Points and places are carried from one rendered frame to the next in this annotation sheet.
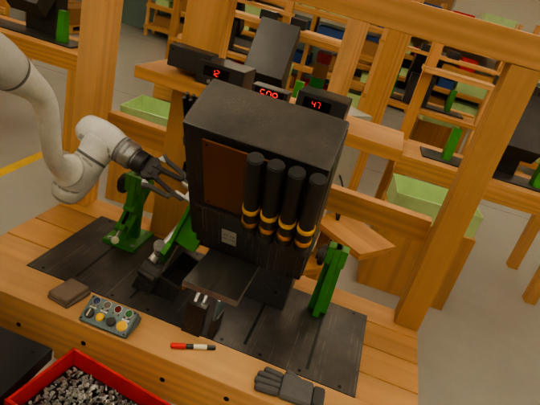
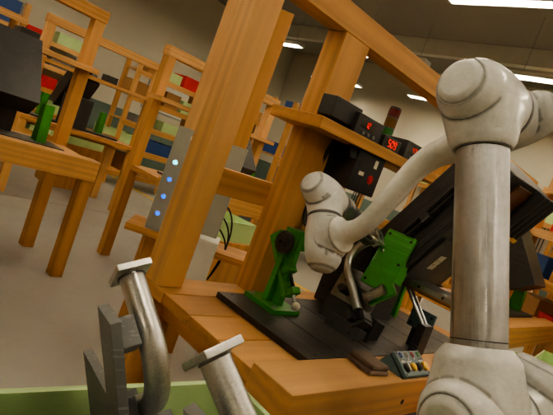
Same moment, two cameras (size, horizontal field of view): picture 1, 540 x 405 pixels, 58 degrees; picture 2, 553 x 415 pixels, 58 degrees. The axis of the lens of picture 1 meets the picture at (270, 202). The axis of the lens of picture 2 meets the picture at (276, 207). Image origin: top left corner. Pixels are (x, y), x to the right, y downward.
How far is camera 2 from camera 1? 2.05 m
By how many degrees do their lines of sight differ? 56
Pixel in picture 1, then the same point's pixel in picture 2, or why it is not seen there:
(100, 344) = (413, 393)
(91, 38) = (245, 78)
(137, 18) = not seen: outside the picture
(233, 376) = not seen: hidden behind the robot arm
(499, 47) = not seen: hidden behind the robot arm
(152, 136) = (250, 187)
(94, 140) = (341, 198)
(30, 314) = (371, 399)
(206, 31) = (344, 86)
